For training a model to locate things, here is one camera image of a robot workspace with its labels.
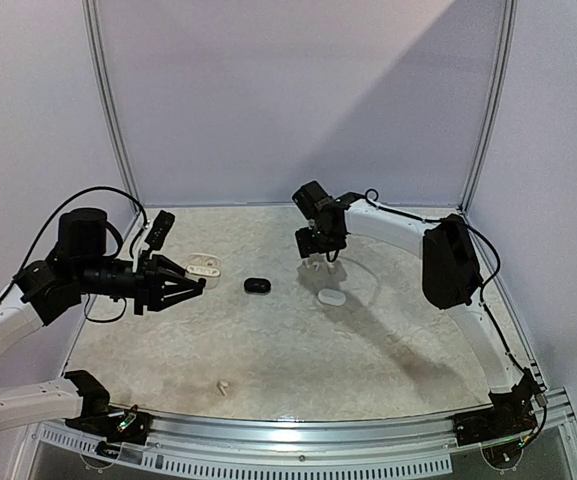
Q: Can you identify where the aluminium frame post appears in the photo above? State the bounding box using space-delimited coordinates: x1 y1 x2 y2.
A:
459 1 518 214
82 0 140 200

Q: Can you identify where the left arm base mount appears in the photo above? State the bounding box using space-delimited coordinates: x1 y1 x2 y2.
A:
65 400 154 445

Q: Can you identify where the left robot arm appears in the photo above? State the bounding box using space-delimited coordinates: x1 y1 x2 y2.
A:
0 208 206 445

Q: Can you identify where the white case with black window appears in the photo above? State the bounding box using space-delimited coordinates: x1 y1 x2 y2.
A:
185 253 221 289

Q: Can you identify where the right aluminium frame post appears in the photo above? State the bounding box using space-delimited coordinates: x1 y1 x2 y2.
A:
459 1 518 214

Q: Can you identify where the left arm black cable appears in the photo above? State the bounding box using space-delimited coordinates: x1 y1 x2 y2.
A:
0 186 149 331

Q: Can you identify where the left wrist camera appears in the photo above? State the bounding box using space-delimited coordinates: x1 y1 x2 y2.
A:
129 210 175 261

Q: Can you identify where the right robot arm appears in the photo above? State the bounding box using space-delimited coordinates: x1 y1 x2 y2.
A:
292 181 539 436

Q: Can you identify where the left aluminium frame post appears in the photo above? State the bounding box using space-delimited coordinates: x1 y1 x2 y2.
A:
82 0 140 200

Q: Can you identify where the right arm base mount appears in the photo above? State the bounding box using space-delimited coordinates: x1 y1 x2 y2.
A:
450 393 537 446

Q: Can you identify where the white stem earbud front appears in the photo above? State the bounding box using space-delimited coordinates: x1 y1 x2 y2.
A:
217 381 229 396

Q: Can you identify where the black oval charging case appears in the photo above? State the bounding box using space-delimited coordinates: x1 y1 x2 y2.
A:
243 277 272 295

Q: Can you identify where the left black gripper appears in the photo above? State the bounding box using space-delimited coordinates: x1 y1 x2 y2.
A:
75 252 203 314

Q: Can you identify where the white oval charging case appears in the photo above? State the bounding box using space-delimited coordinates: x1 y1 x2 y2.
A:
317 288 346 307

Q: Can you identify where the aluminium front rail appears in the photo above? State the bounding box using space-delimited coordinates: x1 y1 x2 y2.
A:
13 390 577 479

